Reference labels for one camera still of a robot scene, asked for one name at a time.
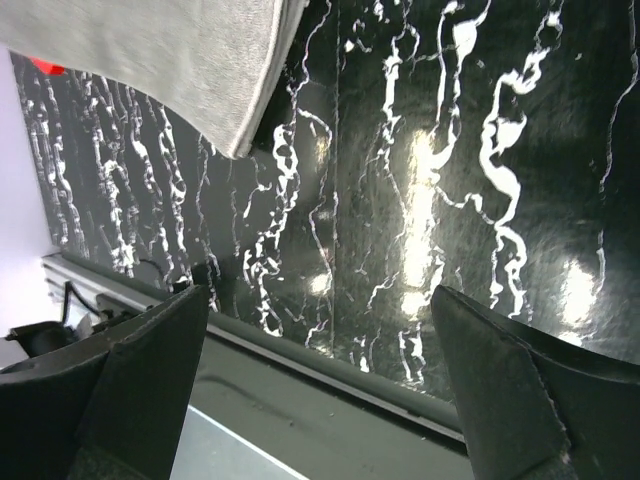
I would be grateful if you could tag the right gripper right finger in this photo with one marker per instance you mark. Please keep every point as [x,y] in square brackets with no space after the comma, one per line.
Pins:
[532,406]

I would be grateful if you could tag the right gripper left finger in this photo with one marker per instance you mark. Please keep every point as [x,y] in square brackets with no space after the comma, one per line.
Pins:
[111,406]

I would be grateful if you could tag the grey towel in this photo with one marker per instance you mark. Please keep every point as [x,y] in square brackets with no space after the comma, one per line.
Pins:
[214,63]

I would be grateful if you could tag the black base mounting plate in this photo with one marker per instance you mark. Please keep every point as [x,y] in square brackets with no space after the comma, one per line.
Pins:
[255,414]

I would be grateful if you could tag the red plastic tray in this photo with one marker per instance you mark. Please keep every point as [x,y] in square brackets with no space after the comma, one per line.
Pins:
[47,67]

